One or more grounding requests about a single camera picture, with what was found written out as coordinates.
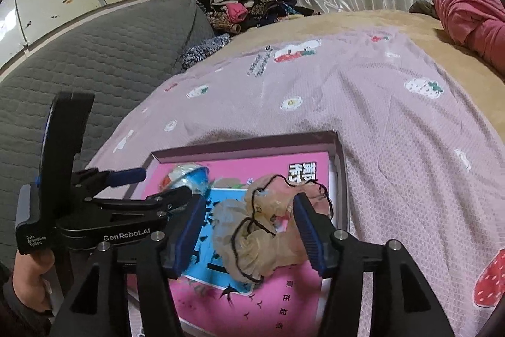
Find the blue patterned cloth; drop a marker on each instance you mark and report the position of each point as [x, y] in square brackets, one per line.
[205, 50]

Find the person's left forearm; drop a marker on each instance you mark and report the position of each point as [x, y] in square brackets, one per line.
[15, 317]

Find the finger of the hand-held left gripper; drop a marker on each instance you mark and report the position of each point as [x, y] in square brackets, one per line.
[158, 202]
[126, 176]

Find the shallow dark grey box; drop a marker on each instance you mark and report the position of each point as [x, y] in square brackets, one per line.
[339, 179]

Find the pink strawberry printed blanket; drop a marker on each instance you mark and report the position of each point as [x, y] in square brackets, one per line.
[374, 123]

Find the pink duvet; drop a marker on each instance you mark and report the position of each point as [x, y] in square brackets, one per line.
[469, 13]

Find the dark brown cloth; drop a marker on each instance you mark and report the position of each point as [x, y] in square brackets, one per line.
[424, 8]

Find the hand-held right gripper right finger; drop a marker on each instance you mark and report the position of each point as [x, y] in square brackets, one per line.
[311, 238]

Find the red egg toy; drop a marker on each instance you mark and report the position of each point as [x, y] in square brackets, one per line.
[189, 177]

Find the grey quilted headboard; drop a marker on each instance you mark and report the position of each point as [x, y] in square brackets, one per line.
[98, 56]

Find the pile of clothes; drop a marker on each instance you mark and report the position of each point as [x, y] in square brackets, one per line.
[252, 5]

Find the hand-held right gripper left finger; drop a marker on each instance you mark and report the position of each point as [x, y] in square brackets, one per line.
[189, 230]

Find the beige fabric scrunchie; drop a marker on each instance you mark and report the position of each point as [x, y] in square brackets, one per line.
[256, 242]

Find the pink book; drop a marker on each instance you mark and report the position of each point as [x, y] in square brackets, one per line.
[276, 305]

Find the person's left hand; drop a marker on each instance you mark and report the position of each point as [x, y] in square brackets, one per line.
[31, 272]

